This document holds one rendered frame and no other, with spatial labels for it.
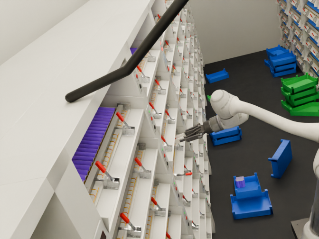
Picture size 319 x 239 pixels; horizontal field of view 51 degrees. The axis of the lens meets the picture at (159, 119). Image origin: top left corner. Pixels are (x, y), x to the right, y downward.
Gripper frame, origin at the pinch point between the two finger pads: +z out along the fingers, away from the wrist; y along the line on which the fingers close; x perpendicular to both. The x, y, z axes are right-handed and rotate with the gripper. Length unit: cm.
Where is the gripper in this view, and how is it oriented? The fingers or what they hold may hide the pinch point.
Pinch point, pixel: (179, 138)
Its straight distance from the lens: 198.0
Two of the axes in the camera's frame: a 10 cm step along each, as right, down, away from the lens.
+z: -8.7, 3.7, 3.1
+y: 0.9, -5.0, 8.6
